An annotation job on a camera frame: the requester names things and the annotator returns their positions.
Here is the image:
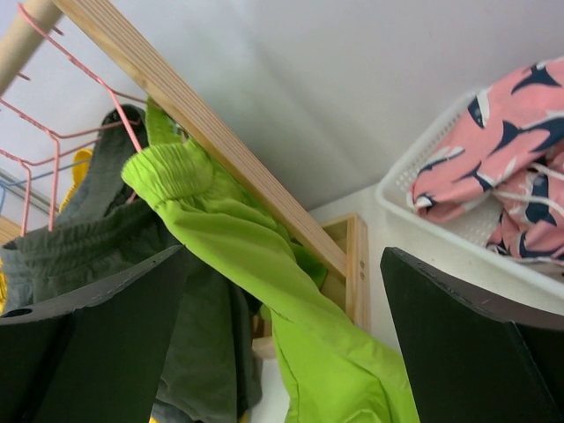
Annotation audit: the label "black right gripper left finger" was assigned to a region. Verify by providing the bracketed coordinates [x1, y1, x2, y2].
[1, 246, 189, 422]

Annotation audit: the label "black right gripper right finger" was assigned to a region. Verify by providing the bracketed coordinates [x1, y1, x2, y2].
[380, 247, 563, 422]

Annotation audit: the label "pink shark print shorts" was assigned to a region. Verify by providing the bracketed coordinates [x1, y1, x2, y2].
[407, 57, 563, 265]

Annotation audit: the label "grey shorts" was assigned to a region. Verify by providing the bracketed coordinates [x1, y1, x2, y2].
[1, 105, 262, 422]

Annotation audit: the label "lime green shorts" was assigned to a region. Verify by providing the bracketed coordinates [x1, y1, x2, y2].
[122, 102, 419, 422]

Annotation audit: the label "yellow shorts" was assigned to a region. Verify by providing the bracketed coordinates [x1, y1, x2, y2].
[1, 148, 93, 310]

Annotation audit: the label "white plastic basket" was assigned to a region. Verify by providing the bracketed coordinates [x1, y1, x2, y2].
[375, 92, 563, 315]

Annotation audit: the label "wooden clothes rack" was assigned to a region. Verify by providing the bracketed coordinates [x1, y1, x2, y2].
[1, 1, 371, 331]

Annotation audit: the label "pink wire hanger left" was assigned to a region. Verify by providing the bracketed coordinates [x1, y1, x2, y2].
[0, 99, 105, 233]

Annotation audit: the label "pink wire hanger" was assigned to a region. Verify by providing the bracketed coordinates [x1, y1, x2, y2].
[17, 2, 149, 153]
[0, 99, 105, 233]

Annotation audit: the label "pink wire hanger right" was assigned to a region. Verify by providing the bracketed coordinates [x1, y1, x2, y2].
[17, 2, 149, 153]

